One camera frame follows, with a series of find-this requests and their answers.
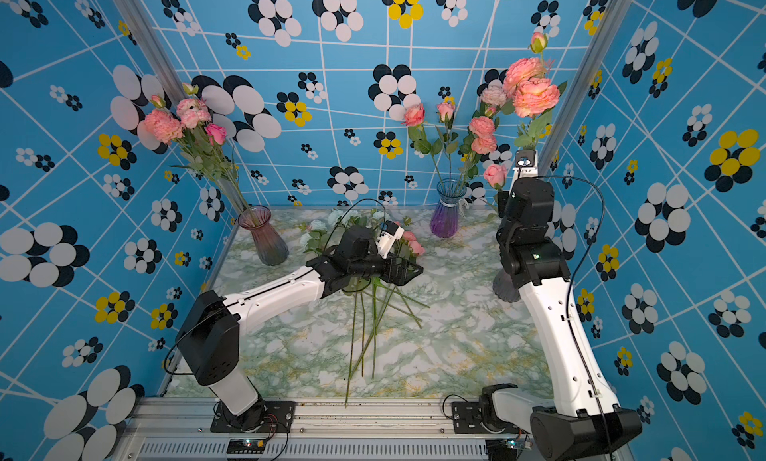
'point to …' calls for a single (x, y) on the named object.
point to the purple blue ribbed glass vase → (445, 218)
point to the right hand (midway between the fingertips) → (543, 181)
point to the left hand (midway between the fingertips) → (417, 263)
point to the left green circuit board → (246, 446)
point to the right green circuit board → (523, 442)
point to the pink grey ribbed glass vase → (271, 248)
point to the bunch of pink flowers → (372, 299)
